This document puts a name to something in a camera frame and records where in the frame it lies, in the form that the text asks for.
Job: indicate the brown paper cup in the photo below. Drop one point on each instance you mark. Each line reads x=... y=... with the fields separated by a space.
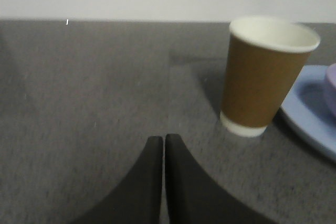
x=265 y=56

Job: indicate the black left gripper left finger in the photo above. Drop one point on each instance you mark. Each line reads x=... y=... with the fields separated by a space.
x=137 y=198

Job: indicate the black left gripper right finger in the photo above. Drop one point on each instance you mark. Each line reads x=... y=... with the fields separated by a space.
x=194 y=197

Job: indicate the purple plastic bowl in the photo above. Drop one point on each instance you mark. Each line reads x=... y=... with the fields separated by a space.
x=329 y=88

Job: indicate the light blue plate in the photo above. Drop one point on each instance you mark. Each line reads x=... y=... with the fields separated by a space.
x=305 y=111

